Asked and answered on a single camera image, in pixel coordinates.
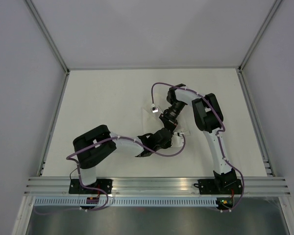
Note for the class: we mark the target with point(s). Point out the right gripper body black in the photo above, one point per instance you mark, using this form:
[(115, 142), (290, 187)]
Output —
[(170, 117)]

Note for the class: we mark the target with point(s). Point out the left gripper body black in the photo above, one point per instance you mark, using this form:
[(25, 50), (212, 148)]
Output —
[(166, 145)]

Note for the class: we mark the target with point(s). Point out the white cloth napkin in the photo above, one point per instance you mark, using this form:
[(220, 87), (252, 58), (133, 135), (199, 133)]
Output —
[(151, 121)]

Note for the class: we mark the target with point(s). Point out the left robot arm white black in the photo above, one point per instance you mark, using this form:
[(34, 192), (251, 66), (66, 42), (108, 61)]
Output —
[(97, 144)]

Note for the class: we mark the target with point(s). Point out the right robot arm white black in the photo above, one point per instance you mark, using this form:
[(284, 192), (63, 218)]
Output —
[(208, 119)]

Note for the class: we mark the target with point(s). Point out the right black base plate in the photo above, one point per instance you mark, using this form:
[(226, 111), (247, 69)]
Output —
[(213, 187)]

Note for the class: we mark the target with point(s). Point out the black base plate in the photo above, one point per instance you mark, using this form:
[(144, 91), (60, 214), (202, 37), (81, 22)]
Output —
[(97, 188), (213, 187)]

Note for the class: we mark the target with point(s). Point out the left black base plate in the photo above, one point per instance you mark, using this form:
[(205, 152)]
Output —
[(97, 188)]

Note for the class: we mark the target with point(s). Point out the right side aluminium rail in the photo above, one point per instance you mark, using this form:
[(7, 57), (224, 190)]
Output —
[(255, 123)]

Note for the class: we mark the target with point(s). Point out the aluminium rail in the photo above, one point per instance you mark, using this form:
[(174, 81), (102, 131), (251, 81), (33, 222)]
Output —
[(255, 123), (52, 126), (159, 186)]

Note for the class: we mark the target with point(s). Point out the white slotted cable duct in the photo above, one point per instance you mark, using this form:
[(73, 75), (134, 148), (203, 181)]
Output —
[(127, 201)]

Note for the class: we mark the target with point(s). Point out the left side aluminium rail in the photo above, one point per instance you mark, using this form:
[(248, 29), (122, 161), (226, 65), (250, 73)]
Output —
[(52, 126)]

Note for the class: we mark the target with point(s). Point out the aluminium front rail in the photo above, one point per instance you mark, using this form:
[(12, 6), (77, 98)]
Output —
[(159, 186)]

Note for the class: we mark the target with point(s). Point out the right aluminium frame post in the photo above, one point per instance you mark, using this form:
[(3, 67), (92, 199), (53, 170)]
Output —
[(260, 33)]

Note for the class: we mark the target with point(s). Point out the aluminium frame post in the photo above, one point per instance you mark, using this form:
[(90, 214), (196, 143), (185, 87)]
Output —
[(260, 33), (46, 34)]

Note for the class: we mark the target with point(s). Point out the left aluminium frame post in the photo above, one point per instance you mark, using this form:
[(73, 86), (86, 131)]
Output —
[(46, 34)]

